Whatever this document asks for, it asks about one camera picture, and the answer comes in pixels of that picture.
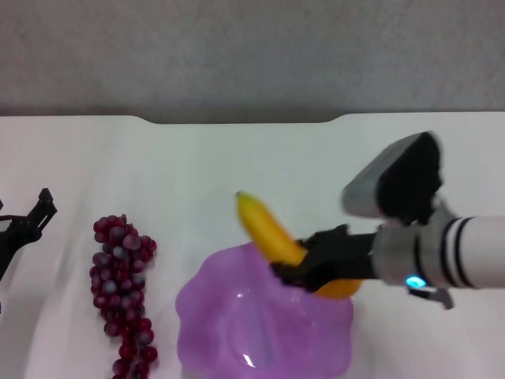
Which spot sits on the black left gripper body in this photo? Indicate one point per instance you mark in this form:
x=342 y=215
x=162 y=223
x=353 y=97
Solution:
x=12 y=241

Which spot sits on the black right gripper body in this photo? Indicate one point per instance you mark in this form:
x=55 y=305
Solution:
x=343 y=256

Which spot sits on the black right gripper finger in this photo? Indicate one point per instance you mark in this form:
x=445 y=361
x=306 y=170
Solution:
x=319 y=237
x=290 y=274

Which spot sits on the yellow banana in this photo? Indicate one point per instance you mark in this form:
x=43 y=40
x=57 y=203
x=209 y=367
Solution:
x=264 y=225

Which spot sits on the dark red grape bunch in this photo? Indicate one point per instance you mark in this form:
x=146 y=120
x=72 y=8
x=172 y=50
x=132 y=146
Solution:
x=114 y=276

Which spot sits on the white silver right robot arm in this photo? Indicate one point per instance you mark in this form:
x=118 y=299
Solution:
x=473 y=252

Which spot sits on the purple wavy plastic plate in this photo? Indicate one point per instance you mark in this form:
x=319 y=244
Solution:
x=221 y=316

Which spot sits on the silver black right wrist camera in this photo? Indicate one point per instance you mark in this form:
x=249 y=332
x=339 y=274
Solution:
x=394 y=177

